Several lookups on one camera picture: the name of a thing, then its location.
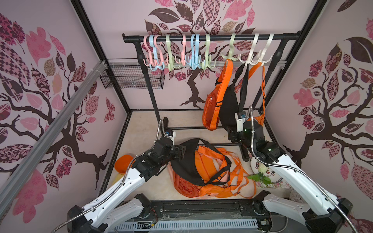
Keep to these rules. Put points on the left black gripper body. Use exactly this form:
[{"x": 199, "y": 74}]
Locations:
[{"x": 175, "y": 154}]

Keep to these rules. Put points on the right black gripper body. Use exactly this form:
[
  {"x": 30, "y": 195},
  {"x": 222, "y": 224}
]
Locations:
[{"x": 234, "y": 137}]

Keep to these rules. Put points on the orange sling bag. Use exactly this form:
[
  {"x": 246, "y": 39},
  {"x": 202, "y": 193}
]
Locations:
[{"x": 253, "y": 87}]

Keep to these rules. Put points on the black sling bag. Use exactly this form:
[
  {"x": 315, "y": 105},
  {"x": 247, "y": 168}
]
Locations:
[{"x": 230, "y": 104}]

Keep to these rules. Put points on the orange zip waist bag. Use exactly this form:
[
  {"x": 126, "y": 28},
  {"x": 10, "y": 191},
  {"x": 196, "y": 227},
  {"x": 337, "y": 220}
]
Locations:
[{"x": 214, "y": 100}]

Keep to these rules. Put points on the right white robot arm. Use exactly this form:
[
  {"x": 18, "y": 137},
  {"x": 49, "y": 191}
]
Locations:
[{"x": 322, "y": 211}]

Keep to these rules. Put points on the green hook middle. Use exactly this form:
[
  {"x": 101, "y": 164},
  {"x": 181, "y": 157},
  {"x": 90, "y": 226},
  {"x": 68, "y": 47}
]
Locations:
[{"x": 207, "y": 61}]

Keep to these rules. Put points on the green hook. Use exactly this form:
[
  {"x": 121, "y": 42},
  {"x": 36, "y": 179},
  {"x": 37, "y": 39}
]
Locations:
[
  {"x": 207, "y": 61},
  {"x": 171, "y": 61},
  {"x": 230, "y": 54}
]

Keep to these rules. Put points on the white hook left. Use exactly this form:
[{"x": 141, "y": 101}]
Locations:
[{"x": 249, "y": 60}]

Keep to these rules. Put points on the white hook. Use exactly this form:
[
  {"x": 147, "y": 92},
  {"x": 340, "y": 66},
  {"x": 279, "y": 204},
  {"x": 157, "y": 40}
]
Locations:
[
  {"x": 261, "y": 59},
  {"x": 249, "y": 60}
]

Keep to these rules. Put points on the white hook right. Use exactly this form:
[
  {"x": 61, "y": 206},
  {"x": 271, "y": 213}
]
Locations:
[{"x": 261, "y": 59}]

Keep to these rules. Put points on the green hook right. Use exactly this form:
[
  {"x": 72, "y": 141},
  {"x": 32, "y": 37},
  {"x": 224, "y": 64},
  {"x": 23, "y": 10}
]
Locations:
[{"x": 230, "y": 54}]

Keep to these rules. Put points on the green hook left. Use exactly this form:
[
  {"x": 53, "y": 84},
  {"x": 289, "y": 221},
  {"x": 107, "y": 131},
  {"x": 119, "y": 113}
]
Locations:
[{"x": 171, "y": 61}]

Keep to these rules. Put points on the pink hook far left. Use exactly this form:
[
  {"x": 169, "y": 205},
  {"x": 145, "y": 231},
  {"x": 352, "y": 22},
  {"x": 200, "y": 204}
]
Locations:
[{"x": 149, "y": 50}]

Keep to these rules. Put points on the pink hook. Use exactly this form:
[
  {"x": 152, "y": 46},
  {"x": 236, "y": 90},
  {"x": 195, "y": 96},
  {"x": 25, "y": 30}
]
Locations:
[
  {"x": 183, "y": 51},
  {"x": 149, "y": 50}
]

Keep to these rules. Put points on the pink hook middle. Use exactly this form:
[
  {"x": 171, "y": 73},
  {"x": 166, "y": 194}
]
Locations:
[{"x": 183, "y": 51}]

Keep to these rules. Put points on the blue hook left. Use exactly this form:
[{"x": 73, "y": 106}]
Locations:
[{"x": 158, "y": 62}]

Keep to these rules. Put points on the orange bags pile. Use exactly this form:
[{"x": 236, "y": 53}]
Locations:
[{"x": 205, "y": 173}]

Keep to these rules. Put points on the white artificial flower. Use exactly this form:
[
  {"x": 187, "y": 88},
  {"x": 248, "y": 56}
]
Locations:
[{"x": 260, "y": 176}]

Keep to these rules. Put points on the orange plastic bowl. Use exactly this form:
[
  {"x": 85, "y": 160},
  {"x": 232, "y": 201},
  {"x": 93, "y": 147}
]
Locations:
[{"x": 122, "y": 163}]

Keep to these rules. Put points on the floral cloth mat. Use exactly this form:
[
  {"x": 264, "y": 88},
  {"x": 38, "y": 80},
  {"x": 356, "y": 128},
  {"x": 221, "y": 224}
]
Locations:
[{"x": 282, "y": 184}]

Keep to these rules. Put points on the black clothes rack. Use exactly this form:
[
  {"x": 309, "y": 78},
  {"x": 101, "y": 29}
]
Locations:
[{"x": 284, "y": 38}]

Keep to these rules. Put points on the grey aluminium beam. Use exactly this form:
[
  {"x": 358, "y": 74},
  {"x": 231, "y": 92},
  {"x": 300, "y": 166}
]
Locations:
[{"x": 25, "y": 169}]

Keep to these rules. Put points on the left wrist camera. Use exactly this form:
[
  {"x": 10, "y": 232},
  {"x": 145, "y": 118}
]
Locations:
[{"x": 171, "y": 135}]

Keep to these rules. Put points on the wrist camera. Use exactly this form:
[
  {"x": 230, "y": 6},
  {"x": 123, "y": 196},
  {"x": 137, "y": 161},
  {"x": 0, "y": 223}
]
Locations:
[
  {"x": 240, "y": 120},
  {"x": 171, "y": 135}
]

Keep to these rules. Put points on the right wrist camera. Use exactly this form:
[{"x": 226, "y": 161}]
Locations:
[{"x": 240, "y": 120}]

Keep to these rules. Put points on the white slotted cable duct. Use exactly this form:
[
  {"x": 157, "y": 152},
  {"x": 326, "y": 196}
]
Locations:
[{"x": 183, "y": 225}]

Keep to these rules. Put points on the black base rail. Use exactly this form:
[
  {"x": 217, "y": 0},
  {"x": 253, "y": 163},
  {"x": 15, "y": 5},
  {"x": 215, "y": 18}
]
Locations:
[{"x": 183, "y": 208}]

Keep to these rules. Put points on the black wire basket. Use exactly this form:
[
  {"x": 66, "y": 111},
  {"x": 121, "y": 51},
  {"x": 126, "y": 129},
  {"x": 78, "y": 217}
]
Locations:
[{"x": 132, "y": 77}]

